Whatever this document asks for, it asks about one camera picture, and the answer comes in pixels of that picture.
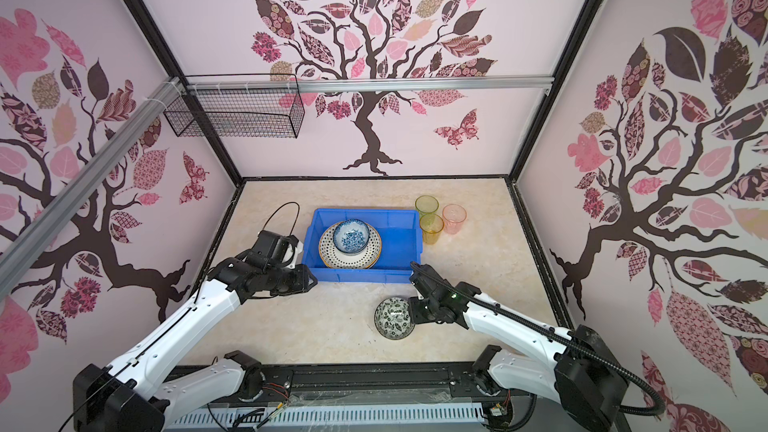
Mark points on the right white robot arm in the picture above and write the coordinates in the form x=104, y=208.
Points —
x=540, y=354

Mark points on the green black patterned bowl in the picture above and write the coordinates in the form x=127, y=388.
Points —
x=392, y=318

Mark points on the yellow transparent cup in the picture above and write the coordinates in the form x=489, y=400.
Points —
x=431, y=226

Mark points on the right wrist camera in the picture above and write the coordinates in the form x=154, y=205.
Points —
x=425, y=279

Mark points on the dotted plate yellow rim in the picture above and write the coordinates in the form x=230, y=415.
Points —
x=348, y=258

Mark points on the aluminium rail left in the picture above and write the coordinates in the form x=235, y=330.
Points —
x=19, y=257

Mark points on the white slotted cable duct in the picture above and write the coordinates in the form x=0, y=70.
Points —
x=316, y=417

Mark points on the green transparent cup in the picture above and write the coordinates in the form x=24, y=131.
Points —
x=426, y=205

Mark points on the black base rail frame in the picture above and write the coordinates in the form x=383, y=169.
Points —
x=459, y=379

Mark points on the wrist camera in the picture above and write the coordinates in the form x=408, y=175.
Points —
x=425, y=279
x=273, y=250

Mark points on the aluminium rail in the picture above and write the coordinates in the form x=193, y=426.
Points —
x=19, y=257
x=372, y=84

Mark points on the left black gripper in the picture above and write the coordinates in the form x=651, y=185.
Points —
x=301, y=285

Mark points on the pink transparent cup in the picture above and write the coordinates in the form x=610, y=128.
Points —
x=454, y=216

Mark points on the blue plastic bin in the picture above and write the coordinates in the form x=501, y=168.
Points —
x=395, y=242

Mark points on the black wire basket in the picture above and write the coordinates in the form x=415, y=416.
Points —
x=263, y=105

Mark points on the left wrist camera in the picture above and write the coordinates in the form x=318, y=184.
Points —
x=273, y=250

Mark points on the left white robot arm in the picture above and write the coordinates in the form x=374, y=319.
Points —
x=162, y=348

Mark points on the aluminium rail back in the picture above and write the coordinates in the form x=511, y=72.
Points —
x=372, y=84

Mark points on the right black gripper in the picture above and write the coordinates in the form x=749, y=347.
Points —
x=413, y=303

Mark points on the blue floral ceramic bowl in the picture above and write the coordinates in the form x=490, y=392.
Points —
x=351, y=236

